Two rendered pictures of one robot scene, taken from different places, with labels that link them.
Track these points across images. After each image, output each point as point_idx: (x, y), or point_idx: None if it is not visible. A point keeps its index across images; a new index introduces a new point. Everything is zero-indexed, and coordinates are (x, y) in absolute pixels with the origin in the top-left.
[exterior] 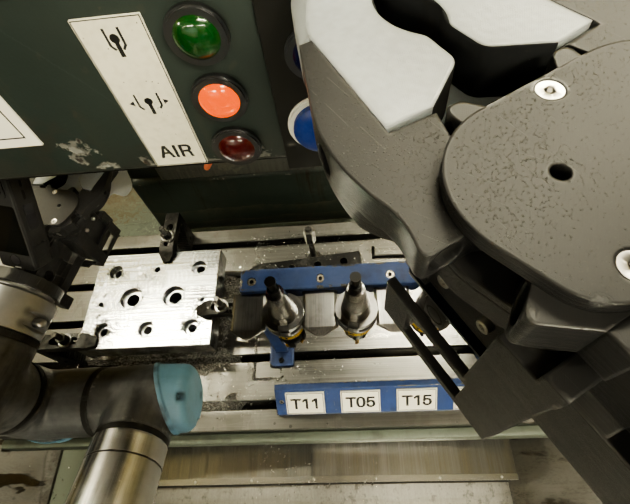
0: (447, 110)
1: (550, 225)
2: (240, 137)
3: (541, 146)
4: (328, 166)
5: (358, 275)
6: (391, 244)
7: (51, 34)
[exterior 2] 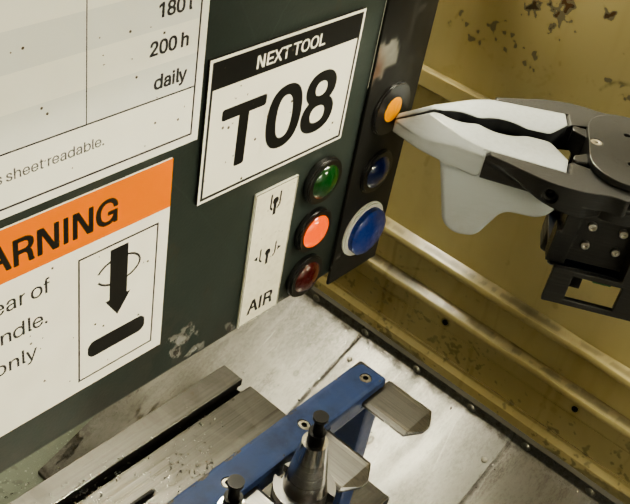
0: (575, 160)
1: None
2: (315, 262)
3: (618, 159)
4: (545, 200)
5: (238, 477)
6: (101, 501)
7: (237, 211)
